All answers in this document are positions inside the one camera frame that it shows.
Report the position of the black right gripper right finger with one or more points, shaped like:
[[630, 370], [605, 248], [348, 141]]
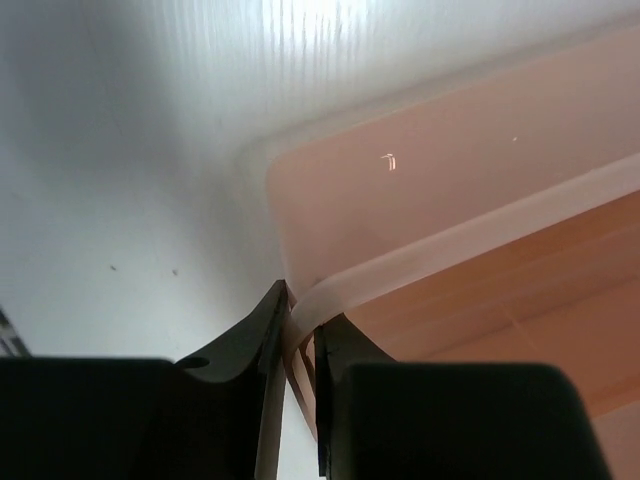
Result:
[[378, 418]]

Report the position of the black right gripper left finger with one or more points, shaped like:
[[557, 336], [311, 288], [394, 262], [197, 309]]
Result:
[[215, 414]]

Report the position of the pink plastic toolbox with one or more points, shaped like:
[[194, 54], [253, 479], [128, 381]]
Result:
[[460, 178]]

